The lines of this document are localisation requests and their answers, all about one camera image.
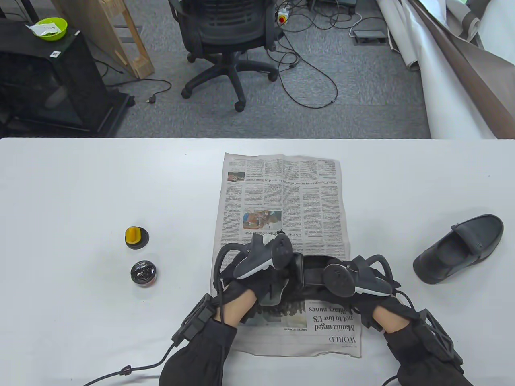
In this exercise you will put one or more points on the black cabinet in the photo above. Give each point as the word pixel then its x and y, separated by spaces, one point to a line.
pixel 60 80

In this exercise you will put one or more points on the black wrist mount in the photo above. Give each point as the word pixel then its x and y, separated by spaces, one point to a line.
pixel 195 321
pixel 440 337

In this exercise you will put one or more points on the grey left hand controller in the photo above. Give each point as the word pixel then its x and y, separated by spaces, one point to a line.
pixel 261 257

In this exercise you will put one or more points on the black floor box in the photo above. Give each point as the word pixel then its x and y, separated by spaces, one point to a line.
pixel 330 3

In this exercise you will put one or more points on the white packet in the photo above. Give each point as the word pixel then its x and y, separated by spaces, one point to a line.
pixel 42 28

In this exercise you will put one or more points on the person's left forearm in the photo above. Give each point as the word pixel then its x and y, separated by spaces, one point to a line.
pixel 197 358

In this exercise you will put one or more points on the black leather shoe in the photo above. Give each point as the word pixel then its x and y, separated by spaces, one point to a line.
pixel 316 263
pixel 474 237

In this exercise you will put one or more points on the person's right hand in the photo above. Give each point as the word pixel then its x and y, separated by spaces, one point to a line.
pixel 382 311

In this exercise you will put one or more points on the black shoe polish jar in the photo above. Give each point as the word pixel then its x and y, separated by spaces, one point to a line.
pixel 143 273

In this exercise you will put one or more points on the wooden frame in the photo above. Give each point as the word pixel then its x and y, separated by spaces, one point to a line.
pixel 120 44

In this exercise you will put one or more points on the grey fabric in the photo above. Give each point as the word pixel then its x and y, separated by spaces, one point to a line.
pixel 466 20

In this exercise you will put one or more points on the black metal leg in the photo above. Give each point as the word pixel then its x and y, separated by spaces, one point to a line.
pixel 28 8

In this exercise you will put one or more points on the person's right forearm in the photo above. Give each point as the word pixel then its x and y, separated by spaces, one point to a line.
pixel 418 358

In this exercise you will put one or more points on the black right wrist mount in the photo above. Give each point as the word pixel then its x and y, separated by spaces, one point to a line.
pixel 440 337

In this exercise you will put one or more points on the brown sheet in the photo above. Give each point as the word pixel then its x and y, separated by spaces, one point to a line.
pixel 483 92

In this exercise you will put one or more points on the grey white polishing mitt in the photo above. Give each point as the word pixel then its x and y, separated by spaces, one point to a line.
pixel 277 291

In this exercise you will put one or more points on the grey right hand controller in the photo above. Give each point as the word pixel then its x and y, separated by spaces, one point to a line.
pixel 342 279

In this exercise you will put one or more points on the red yellow stop button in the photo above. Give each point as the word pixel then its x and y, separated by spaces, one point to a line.
pixel 282 17

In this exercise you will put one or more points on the white fabric sheet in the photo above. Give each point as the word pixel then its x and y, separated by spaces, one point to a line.
pixel 499 32

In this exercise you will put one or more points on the green bowl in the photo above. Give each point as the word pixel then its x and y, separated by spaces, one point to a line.
pixel 59 32

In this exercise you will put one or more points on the yellow-knob sponge polish lid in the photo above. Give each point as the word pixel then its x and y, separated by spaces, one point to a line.
pixel 132 235

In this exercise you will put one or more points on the white rolled sheet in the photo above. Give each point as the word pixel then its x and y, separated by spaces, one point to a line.
pixel 438 92

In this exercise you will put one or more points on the black left wrist mount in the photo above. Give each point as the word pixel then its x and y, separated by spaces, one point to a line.
pixel 195 321

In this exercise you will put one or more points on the person's left hand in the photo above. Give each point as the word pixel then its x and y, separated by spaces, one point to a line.
pixel 241 287

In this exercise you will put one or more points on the black office chair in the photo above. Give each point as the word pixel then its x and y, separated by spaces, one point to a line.
pixel 225 24

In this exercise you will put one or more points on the grey hand controller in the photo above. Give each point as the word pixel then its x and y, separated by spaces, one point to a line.
pixel 261 257
pixel 342 279

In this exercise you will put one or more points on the newspaper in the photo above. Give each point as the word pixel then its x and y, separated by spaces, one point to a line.
pixel 305 201

